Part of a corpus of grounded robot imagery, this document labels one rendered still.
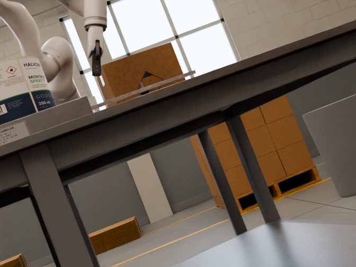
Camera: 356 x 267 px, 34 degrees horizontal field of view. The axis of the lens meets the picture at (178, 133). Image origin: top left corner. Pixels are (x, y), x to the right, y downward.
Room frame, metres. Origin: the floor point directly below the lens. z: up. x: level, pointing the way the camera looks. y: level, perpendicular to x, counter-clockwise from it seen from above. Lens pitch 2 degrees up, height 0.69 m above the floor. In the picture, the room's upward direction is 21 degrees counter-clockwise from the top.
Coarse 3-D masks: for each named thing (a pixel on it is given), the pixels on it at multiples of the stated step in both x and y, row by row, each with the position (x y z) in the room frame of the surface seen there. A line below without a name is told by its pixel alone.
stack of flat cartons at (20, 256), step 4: (16, 256) 5.87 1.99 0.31; (20, 256) 5.90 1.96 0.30; (4, 260) 6.03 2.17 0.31; (8, 260) 5.78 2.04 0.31; (12, 260) 5.58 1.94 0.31; (16, 260) 5.63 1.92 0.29; (20, 260) 5.77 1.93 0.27; (24, 260) 6.05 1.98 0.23; (0, 264) 5.65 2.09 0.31; (4, 264) 5.57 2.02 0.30; (8, 264) 5.57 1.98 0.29; (12, 264) 5.57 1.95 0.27; (16, 264) 5.57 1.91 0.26; (20, 264) 5.70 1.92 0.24; (24, 264) 5.95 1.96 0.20
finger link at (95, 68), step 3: (99, 57) 2.03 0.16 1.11; (96, 60) 2.04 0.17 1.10; (99, 60) 2.04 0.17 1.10; (96, 63) 2.04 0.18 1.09; (93, 66) 2.05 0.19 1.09; (96, 66) 2.04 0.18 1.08; (99, 66) 2.05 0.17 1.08; (93, 69) 2.05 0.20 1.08; (96, 69) 2.04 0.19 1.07; (99, 69) 2.05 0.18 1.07; (93, 72) 2.04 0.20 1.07; (96, 72) 2.04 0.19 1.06; (99, 72) 2.05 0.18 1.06; (93, 75) 2.05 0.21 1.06; (96, 75) 2.05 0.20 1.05; (99, 75) 2.05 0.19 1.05
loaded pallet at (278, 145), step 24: (264, 120) 5.17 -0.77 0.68; (288, 120) 5.18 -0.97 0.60; (192, 144) 6.13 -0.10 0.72; (216, 144) 5.11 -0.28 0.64; (264, 144) 5.15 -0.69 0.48; (288, 144) 5.17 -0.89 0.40; (240, 168) 5.11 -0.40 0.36; (264, 168) 5.14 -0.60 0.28; (288, 168) 5.16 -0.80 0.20; (312, 168) 5.13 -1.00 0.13; (216, 192) 5.75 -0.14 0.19; (240, 192) 5.10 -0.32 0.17; (288, 192) 5.10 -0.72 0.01
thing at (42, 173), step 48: (336, 48) 1.39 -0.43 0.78; (192, 96) 1.28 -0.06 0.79; (240, 96) 1.31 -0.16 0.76; (48, 144) 1.19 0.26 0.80; (96, 144) 1.22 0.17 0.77; (240, 144) 2.77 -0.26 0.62; (48, 192) 1.17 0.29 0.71; (48, 240) 2.49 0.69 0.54; (240, 240) 2.61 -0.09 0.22; (288, 240) 2.23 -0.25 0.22; (336, 240) 1.95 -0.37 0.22
